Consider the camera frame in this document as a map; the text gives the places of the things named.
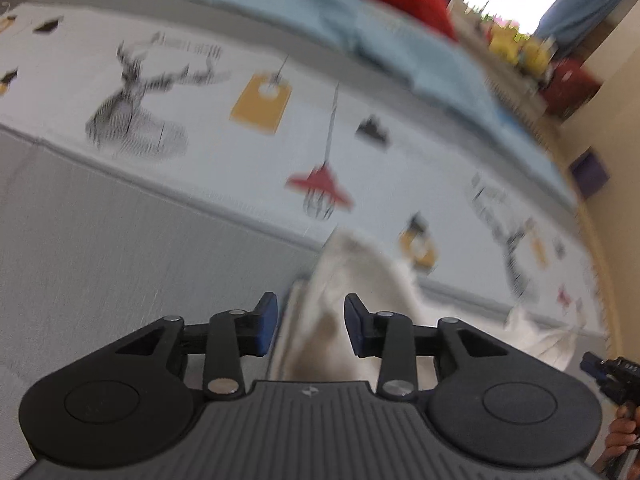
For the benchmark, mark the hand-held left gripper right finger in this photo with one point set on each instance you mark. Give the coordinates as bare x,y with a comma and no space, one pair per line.
354,327

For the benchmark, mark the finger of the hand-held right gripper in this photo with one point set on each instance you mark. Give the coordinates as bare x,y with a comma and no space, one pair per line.
595,367

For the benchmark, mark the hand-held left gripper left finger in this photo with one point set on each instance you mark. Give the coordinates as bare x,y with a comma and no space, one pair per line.
267,325

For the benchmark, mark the white small garment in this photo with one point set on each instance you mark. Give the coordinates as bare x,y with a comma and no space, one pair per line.
350,270

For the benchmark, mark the person's right hand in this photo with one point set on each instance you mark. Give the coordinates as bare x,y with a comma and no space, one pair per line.
622,432

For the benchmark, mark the printed light bed sheet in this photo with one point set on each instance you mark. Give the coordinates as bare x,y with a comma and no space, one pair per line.
225,160

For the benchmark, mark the purple box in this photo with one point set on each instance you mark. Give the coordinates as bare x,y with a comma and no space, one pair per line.
590,172

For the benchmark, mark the light blue blanket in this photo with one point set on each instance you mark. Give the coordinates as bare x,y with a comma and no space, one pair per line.
400,60

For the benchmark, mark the red bag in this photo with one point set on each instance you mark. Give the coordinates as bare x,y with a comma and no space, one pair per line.
570,85

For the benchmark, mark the yellow bear plush toy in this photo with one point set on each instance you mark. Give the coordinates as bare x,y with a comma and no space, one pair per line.
505,47

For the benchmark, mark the blue curtain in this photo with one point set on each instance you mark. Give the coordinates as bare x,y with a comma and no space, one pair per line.
575,5

